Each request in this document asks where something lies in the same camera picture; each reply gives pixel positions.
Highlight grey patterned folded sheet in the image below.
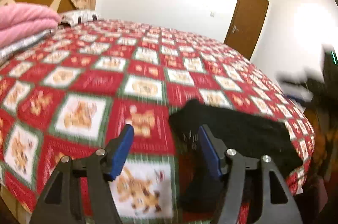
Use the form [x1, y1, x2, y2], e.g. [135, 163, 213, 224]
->
[0, 29, 56, 65]

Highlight grey white patterned pillow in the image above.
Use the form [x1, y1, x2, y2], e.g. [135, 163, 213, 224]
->
[60, 9, 100, 26]

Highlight brown wooden door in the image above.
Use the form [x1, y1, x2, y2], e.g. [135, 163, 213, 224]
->
[224, 0, 269, 60]

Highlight silver door handle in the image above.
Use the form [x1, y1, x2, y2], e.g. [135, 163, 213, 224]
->
[232, 25, 239, 33]

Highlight black pants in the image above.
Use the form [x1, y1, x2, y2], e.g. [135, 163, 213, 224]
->
[168, 99, 303, 213]

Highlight pink folded blanket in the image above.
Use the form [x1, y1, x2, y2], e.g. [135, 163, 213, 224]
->
[1, 3, 61, 48]

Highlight red christmas patterned bedspread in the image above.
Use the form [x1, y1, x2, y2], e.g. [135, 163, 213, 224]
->
[1, 20, 315, 223]

